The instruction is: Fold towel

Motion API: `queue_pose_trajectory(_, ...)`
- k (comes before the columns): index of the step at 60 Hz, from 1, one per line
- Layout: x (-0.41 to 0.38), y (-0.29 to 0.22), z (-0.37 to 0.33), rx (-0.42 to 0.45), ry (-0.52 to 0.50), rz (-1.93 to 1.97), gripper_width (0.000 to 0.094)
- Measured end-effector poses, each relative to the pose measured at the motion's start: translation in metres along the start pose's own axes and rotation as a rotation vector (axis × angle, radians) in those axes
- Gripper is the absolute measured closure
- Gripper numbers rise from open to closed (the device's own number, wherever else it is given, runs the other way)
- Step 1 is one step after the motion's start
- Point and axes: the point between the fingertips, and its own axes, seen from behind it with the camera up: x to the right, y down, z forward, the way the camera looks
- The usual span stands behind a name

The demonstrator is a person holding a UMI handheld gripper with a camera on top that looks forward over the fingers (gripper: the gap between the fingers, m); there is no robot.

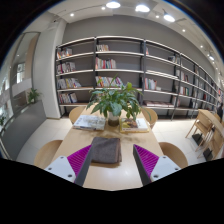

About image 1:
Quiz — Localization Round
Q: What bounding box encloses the small green background plant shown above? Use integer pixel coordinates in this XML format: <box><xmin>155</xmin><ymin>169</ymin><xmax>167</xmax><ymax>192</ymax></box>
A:
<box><xmin>26</xmin><ymin>87</ymin><xmax>42</xmax><ymax>105</ymax></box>

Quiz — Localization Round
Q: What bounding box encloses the grey bookshelf unit with books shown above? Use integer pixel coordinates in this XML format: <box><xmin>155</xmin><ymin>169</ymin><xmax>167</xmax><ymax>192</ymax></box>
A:
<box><xmin>54</xmin><ymin>35</ymin><xmax>224</xmax><ymax>121</ymax></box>

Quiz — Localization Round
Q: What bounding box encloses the zigzag-patterned grey towel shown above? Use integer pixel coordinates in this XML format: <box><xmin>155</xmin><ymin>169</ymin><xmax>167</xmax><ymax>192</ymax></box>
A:
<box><xmin>89</xmin><ymin>136</ymin><xmax>123</xmax><ymax>165</ymax></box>

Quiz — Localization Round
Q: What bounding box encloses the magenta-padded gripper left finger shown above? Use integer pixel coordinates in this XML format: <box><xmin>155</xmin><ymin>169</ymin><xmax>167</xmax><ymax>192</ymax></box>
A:
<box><xmin>44</xmin><ymin>144</ymin><xmax>95</xmax><ymax>187</ymax></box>

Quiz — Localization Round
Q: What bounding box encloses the green potted plant, white pot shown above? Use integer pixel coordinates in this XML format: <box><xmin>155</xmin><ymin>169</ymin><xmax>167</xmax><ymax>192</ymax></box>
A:
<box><xmin>86</xmin><ymin>75</ymin><xmax>145</xmax><ymax>127</ymax></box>

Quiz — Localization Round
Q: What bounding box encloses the large white book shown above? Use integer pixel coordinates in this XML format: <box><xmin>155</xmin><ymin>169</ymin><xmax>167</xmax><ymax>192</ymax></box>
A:
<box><xmin>72</xmin><ymin>114</ymin><xmax>107</xmax><ymax>132</ymax></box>

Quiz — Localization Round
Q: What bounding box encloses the group of ceiling lights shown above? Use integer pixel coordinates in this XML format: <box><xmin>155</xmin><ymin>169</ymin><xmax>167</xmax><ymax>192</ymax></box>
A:
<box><xmin>68</xmin><ymin>0</ymin><xmax>216</xmax><ymax>63</ymax></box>

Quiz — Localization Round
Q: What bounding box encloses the yellow-covered book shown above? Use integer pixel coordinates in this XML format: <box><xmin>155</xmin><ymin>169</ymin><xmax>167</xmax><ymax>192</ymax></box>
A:
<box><xmin>118</xmin><ymin>117</ymin><xmax>150</xmax><ymax>134</ymax></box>

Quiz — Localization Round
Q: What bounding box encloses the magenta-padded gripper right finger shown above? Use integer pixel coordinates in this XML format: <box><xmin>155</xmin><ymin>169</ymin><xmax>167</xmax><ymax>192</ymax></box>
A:
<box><xmin>132</xmin><ymin>143</ymin><xmax>182</xmax><ymax>187</ymax></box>

